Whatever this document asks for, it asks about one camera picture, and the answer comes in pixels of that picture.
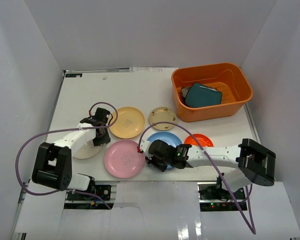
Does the blue round plate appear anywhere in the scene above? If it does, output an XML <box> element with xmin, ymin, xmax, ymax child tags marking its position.
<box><xmin>143</xmin><ymin>132</ymin><xmax>183</xmax><ymax>167</ymax></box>

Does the cream round plate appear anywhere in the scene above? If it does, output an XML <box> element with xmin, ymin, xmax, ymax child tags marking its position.
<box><xmin>73</xmin><ymin>140</ymin><xmax>102</xmax><ymax>160</ymax></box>

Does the black floral square plate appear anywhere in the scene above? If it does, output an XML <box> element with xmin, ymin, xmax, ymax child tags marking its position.
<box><xmin>181</xmin><ymin>86</ymin><xmax>191</xmax><ymax>99</ymax></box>

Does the teal square plate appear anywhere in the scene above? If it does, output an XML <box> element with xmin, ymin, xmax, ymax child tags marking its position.
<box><xmin>184</xmin><ymin>83</ymin><xmax>223</xmax><ymax>108</ymax></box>

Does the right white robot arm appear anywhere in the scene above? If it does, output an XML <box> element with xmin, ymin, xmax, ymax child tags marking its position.
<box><xmin>139</xmin><ymin>138</ymin><xmax>276</xmax><ymax>200</ymax></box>

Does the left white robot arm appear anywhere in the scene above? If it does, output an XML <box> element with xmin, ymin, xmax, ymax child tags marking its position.
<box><xmin>31</xmin><ymin>107</ymin><xmax>112</xmax><ymax>200</ymax></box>

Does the orange plastic bin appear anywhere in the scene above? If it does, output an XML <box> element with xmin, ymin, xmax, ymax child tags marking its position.
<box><xmin>171</xmin><ymin>62</ymin><xmax>253</xmax><ymax>123</ymax></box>

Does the yellow round plate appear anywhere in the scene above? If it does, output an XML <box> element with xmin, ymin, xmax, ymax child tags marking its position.
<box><xmin>109</xmin><ymin>106</ymin><xmax>146</xmax><ymax>139</ymax></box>

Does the pink round plate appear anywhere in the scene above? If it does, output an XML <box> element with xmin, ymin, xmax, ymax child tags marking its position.
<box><xmin>104</xmin><ymin>139</ymin><xmax>145</xmax><ymax>179</ymax></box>

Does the small beige patterned plate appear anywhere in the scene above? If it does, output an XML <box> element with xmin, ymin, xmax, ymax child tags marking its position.
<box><xmin>148</xmin><ymin>106</ymin><xmax>178</xmax><ymax>131</ymax></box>

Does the small orange round plate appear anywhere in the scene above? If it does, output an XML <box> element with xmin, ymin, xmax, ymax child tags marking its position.
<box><xmin>183</xmin><ymin>133</ymin><xmax>214</xmax><ymax>147</ymax></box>

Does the black label sticker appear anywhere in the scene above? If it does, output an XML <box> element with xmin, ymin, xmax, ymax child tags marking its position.
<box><xmin>64</xmin><ymin>73</ymin><xmax>83</xmax><ymax>78</ymax></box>

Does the white paper sheet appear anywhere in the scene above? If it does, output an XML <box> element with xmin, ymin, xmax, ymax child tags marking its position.
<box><xmin>129</xmin><ymin>67</ymin><xmax>178</xmax><ymax>73</ymax></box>

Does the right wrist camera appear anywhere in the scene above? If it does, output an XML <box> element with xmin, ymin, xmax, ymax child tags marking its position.
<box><xmin>137</xmin><ymin>140</ymin><xmax>151</xmax><ymax>155</ymax></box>

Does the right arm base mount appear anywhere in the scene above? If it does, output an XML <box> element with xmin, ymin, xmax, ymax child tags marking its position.
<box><xmin>197</xmin><ymin>181</ymin><xmax>238</xmax><ymax>212</ymax></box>

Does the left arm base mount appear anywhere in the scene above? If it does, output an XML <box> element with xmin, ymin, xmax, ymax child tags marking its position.
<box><xmin>66</xmin><ymin>184</ymin><xmax>112</xmax><ymax>201</ymax></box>

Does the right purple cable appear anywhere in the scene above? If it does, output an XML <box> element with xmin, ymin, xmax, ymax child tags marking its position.
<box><xmin>137</xmin><ymin>121</ymin><xmax>257</xmax><ymax>235</ymax></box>

